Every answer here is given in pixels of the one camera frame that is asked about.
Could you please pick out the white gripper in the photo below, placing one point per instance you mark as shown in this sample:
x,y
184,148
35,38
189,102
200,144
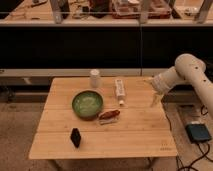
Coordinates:
x,y
159,86

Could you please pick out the white ceramic cup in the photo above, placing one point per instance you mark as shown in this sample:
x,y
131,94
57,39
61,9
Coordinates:
x,y
95,78

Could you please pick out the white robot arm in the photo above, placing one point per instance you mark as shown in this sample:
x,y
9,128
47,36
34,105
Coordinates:
x,y
187,69

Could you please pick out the black eraser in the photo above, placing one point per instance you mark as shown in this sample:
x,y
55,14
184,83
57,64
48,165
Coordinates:
x,y
75,137

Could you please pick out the white tube with cap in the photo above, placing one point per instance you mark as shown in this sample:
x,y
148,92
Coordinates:
x,y
120,91

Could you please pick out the red-brown sausage toy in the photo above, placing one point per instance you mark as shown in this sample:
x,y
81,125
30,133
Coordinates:
x,y
109,115

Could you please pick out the dark blue pedal box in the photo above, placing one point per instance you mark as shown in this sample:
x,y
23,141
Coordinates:
x,y
198,133

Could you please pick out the green bowl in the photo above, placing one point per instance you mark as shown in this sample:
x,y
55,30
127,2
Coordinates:
x,y
87,104

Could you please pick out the wooden folding table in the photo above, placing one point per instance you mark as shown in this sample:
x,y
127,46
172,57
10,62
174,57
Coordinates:
x,y
138,131

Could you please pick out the red tray on shelf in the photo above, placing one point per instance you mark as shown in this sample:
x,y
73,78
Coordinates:
x,y
131,9

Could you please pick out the long metal workbench shelf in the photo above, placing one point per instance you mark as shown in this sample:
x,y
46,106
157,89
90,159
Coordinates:
x,y
97,13

